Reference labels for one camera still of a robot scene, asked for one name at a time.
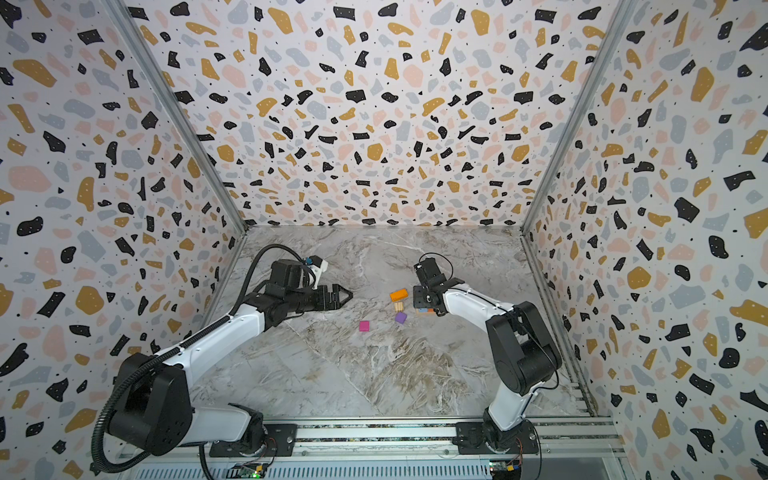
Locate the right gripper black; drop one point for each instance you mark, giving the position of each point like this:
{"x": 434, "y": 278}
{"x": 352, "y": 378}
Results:
{"x": 428, "y": 294}

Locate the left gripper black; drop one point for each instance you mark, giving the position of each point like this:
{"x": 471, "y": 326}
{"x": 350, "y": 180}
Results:
{"x": 322, "y": 295}

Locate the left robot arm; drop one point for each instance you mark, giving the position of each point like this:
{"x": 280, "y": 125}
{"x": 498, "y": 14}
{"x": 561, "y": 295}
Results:
{"x": 151, "y": 407}

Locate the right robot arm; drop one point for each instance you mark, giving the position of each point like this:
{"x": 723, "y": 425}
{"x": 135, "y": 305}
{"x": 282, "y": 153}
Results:
{"x": 524, "y": 353}

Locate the yellow-orange wood block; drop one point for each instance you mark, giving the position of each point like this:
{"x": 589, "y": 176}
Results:
{"x": 399, "y": 295}

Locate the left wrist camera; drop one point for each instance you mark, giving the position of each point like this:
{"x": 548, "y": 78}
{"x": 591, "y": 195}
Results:
{"x": 318, "y": 265}

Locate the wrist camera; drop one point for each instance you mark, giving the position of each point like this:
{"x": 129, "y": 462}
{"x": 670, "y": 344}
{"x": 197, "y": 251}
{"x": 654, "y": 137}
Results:
{"x": 428, "y": 273}
{"x": 318, "y": 265}

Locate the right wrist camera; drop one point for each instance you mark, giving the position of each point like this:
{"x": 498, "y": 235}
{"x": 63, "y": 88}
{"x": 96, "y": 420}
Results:
{"x": 428, "y": 273}

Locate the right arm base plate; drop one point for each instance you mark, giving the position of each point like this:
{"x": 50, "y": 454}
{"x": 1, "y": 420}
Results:
{"x": 485, "y": 438}

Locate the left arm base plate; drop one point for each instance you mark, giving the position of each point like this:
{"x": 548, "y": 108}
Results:
{"x": 272, "y": 440}

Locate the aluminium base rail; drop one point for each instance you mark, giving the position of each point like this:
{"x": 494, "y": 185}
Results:
{"x": 409, "y": 448}

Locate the right frame aluminium post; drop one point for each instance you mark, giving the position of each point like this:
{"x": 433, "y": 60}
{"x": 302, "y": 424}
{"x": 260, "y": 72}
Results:
{"x": 614, "y": 30}

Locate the frame aluminium post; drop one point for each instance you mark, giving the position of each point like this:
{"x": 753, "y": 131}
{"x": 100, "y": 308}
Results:
{"x": 120, "y": 17}
{"x": 614, "y": 30}

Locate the left frame aluminium post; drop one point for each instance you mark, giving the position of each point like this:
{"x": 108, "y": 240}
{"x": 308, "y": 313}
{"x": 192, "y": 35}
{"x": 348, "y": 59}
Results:
{"x": 120, "y": 17}

